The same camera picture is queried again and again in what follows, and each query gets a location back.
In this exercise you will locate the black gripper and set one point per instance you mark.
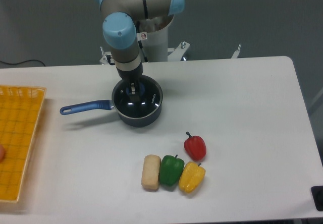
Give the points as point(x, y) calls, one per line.
point(131, 74)

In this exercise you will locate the glass lid blue knob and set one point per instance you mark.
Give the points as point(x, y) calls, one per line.
point(151, 97)

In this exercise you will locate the dark blue saucepan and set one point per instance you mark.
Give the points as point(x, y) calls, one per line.
point(108, 105)

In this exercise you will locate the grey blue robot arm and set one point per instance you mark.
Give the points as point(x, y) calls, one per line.
point(119, 31)

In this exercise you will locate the beige bread loaf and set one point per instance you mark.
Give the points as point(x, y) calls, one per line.
point(150, 172)

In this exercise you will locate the red bell pepper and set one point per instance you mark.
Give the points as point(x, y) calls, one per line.
point(195, 147)

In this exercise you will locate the green bell pepper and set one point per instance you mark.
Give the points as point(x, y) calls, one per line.
point(171, 168)

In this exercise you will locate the yellow bell pepper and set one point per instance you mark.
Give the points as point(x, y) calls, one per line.
point(192, 175)

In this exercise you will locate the yellow woven basket tray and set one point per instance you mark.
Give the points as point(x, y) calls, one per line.
point(20, 111)

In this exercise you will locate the black object table corner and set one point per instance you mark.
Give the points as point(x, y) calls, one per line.
point(317, 193)

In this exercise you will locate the white metal base frame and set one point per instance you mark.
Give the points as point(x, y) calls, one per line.
point(174, 53)

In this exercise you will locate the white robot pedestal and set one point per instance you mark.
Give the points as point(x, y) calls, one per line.
point(153, 35)

